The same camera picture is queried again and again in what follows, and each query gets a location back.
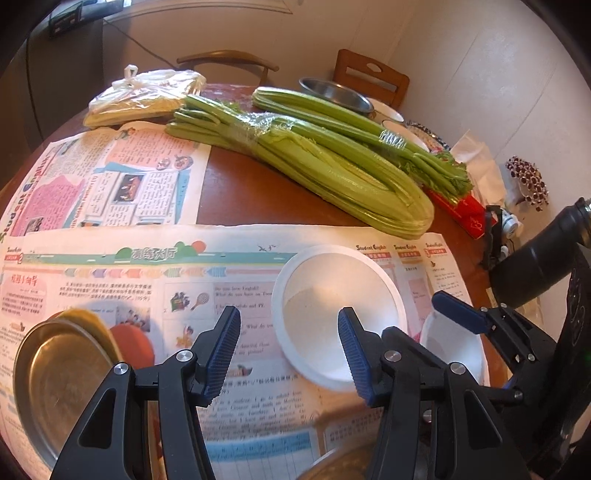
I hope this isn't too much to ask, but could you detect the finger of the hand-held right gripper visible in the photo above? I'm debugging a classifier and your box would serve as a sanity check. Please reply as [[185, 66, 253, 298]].
[[431, 291, 557, 393], [480, 376, 526, 408]]

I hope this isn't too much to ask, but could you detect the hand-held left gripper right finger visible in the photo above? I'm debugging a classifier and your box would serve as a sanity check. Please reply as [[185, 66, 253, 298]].
[[337, 306, 532, 480]]

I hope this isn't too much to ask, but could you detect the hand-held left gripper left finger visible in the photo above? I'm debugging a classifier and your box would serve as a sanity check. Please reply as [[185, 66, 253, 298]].
[[50, 305, 242, 480]]

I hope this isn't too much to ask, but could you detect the small white bowl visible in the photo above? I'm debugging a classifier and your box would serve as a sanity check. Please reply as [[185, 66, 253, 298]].
[[419, 311, 490, 389]]

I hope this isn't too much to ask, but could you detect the wide white bowl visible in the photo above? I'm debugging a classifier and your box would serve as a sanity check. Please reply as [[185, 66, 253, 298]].
[[271, 244, 408, 393]]

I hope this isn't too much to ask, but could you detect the yellow plate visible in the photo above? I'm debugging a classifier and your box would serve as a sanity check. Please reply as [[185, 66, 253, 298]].
[[58, 308, 123, 365]]

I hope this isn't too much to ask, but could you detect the small black stand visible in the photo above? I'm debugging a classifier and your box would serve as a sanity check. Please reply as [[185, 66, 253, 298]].
[[482, 205, 505, 271]]

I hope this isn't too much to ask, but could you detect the orange plate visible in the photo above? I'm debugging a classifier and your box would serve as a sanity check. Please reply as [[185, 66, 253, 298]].
[[108, 324, 156, 371]]

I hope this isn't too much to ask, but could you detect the red packet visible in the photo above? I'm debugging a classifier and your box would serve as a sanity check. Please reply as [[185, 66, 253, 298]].
[[422, 185, 500, 241]]

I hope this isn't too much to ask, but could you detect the newspaper sheet with arrow border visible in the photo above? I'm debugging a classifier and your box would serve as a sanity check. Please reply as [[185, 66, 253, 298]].
[[0, 224, 384, 480]]

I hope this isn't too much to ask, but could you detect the dark beaded ornament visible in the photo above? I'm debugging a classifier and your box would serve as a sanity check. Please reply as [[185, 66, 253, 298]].
[[505, 156, 550, 213]]

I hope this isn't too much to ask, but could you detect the white tissue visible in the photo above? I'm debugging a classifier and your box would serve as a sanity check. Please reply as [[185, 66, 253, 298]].
[[449, 129, 507, 209]]

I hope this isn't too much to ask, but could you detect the metal plate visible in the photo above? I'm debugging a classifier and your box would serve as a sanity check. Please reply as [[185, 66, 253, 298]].
[[14, 316, 117, 468]]

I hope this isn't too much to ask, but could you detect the blue patterned plate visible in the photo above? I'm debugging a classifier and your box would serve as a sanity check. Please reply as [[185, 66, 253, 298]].
[[406, 121, 452, 154]]

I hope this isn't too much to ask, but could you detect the white rimmed bowl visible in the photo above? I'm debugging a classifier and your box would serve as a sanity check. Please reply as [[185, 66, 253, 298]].
[[381, 119, 433, 152]]

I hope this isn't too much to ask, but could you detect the large celery bunch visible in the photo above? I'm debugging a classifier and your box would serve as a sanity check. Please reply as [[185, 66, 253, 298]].
[[165, 95, 436, 241]]

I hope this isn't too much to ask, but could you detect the white ceramic bowl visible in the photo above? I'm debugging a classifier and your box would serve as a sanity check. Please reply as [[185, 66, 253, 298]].
[[367, 99, 407, 126]]

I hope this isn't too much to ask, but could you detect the slim celery bunch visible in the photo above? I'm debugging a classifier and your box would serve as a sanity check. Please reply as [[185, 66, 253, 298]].
[[252, 86, 474, 204]]

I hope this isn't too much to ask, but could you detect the pink illustrated newspaper spread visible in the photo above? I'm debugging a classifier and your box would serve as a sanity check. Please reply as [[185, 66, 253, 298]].
[[0, 127, 214, 241]]

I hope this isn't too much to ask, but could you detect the metal basin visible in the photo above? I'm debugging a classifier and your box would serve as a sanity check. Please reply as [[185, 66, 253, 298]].
[[298, 77, 376, 116]]

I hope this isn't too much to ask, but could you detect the brown slotted wooden chair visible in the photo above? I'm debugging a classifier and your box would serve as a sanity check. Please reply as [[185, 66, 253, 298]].
[[333, 48, 411, 112]]

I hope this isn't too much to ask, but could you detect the plastic bag of yellow noodles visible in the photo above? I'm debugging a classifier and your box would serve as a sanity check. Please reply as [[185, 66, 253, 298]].
[[83, 65, 208, 130]]

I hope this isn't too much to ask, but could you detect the dark curved wooden chair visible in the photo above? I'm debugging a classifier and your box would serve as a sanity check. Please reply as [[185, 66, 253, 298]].
[[177, 50, 280, 87]]

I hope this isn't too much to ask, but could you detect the black electronic box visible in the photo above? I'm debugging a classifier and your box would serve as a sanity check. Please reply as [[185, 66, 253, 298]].
[[48, 0, 88, 38]]

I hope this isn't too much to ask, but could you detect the black cable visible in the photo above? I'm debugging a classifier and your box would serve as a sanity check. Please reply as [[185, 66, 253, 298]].
[[102, 18, 182, 65]]

